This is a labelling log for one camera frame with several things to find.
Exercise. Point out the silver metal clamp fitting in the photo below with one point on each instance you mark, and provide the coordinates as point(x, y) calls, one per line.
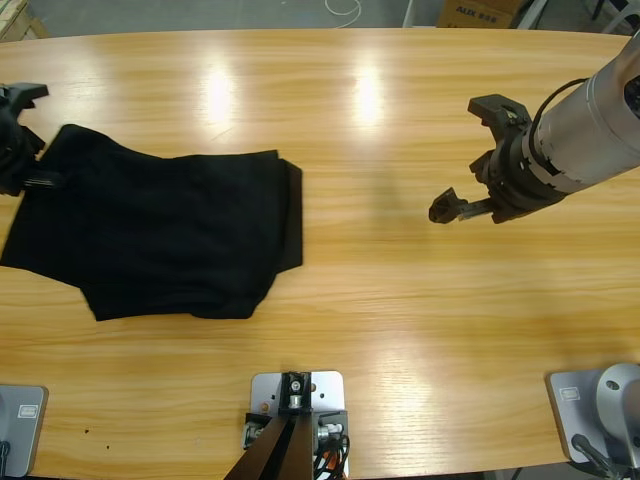
point(252, 434)
point(331, 432)

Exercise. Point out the dark camera post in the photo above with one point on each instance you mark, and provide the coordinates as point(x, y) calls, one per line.
point(295, 400)

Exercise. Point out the white mount block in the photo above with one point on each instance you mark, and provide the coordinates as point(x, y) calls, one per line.
point(262, 390)

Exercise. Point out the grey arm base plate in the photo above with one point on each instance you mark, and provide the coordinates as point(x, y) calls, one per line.
point(25, 430)
point(575, 415)

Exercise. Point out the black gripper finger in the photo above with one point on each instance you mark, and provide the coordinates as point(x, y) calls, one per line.
point(45, 175)
point(484, 167)
point(45, 184)
point(447, 207)

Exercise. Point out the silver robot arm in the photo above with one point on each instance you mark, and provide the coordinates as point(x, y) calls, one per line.
point(590, 130)

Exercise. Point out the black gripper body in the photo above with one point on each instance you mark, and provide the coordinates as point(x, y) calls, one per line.
point(15, 150)
point(520, 180)

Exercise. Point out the black T-shirt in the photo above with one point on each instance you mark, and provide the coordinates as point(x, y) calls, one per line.
point(150, 225)

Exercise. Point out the cardboard box with AUX print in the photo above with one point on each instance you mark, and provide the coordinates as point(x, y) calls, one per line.
point(475, 15)

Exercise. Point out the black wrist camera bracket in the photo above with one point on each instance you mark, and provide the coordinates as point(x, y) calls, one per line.
point(25, 92)
point(492, 105)

